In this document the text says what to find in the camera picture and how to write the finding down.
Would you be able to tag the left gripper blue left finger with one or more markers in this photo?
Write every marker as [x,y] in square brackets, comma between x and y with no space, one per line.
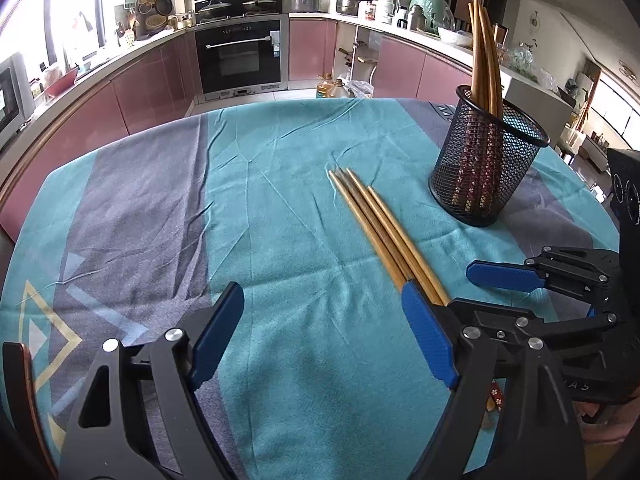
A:
[210,331]

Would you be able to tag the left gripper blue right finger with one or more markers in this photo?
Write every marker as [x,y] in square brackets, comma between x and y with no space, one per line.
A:
[431,338]

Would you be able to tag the kitchen window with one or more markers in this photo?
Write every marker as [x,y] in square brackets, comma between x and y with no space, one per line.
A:
[54,32]

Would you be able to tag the black mesh pen cup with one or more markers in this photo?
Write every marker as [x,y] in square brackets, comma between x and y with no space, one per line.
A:
[522,139]

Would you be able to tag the teal grey tablecloth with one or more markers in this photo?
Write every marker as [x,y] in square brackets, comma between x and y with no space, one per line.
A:
[323,378]

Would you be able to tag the yellow cooking oil bottle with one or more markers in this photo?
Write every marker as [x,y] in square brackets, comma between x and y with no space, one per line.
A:
[324,86]

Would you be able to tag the green rounded appliance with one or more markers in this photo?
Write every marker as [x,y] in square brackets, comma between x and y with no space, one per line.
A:
[437,14]

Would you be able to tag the black built-in oven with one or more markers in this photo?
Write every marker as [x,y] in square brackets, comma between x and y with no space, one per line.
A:
[242,56]

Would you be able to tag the red bowl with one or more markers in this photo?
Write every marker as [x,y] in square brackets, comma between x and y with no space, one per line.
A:
[62,84]

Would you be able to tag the white microwave oven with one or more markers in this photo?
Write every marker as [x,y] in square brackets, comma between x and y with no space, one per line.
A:
[17,103]

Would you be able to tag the steel stock pot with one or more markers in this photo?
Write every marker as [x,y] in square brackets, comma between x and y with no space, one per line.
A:
[347,7]

